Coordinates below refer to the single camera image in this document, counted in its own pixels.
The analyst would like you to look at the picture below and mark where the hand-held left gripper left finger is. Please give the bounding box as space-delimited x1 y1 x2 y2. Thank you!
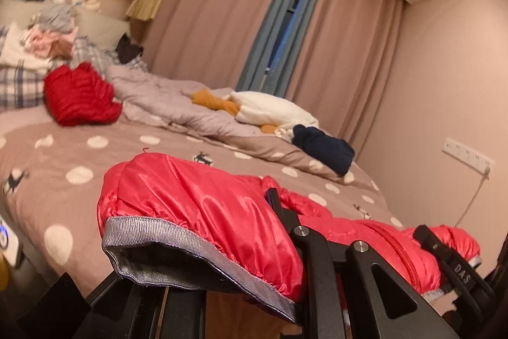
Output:
85 275 207 339

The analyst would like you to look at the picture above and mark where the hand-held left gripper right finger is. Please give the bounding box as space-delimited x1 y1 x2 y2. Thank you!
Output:
265 187 457 339

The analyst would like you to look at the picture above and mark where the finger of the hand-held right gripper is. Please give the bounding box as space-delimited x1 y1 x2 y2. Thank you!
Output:
413 225 497 310

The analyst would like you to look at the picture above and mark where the pink-red hooded puffer jacket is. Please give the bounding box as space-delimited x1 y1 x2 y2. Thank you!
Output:
97 152 483 324

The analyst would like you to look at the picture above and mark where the pile of pink grey clothes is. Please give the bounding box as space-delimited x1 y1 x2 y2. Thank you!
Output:
18 1 80 59

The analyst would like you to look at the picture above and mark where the navy blue fleece garment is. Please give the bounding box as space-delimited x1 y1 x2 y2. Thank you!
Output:
292 125 356 177

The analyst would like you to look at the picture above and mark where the white goose plush toy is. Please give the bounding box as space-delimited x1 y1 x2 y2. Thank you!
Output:
190 88 320 135

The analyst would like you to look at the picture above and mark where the pink curtain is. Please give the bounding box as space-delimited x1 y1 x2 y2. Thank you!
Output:
286 0 405 155
143 0 300 91

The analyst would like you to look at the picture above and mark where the grey crumpled duvet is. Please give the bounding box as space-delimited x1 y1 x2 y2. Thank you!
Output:
105 63 294 149

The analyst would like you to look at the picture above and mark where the white device with blue mark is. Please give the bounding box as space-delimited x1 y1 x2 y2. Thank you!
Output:
0 216 23 269

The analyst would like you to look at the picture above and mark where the blue curtain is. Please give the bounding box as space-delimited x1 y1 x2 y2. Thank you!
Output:
238 0 336 97

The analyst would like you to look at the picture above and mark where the brown polka dot bed cover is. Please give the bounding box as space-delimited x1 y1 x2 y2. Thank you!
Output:
0 111 405 300

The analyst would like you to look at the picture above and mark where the window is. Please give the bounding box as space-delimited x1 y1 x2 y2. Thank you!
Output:
266 0 318 73

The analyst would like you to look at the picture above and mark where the black cloth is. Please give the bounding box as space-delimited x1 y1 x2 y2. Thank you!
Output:
116 34 144 64

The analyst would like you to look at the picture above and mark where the folded red puffer jacket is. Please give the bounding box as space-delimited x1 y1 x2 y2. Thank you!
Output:
43 62 123 126

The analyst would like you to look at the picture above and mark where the plaid pillow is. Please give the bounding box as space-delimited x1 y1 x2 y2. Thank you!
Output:
0 63 46 113
73 37 150 75

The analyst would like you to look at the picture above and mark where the beige pillow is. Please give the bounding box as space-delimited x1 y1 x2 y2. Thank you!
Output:
75 9 131 46

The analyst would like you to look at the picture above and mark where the white power cable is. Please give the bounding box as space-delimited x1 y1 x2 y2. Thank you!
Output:
454 174 489 228

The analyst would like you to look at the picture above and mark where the white wall socket strip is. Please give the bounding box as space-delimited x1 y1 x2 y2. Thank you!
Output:
442 138 496 173

